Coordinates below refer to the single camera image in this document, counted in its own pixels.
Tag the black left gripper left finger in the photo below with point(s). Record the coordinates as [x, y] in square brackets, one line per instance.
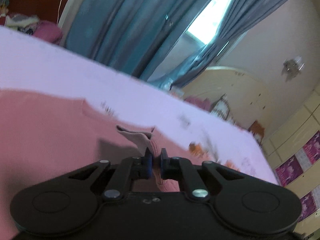
[122, 176]

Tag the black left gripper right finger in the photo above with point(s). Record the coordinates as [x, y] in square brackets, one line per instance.
[186, 174]

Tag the pink knit sweater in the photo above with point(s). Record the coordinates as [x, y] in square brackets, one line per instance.
[44, 136]

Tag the pile of clothes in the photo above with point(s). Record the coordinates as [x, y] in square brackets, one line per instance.
[18, 22]

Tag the cream round footboard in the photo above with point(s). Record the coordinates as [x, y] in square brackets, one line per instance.
[248, 97]

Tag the cream cabinet with purple panels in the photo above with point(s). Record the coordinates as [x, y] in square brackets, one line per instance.
[293, 153]

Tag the bright window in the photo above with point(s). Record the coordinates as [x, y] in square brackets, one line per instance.
[204, 27]

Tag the blue-grey middle curtain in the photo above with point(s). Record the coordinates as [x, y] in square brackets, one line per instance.
[131, 36]

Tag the blue-grey curtain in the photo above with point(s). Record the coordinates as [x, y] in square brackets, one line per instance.
[131, 36]
[240, 16]

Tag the white floral bed sheet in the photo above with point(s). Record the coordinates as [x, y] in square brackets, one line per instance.
[30, 63]

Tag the magenta pillow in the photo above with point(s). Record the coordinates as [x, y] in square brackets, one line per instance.
[49, 32]

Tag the blue-grey right curtain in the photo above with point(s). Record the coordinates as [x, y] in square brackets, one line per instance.
[240, 16]

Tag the wall socket fixture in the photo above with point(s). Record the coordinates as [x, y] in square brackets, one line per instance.
[292, 68]

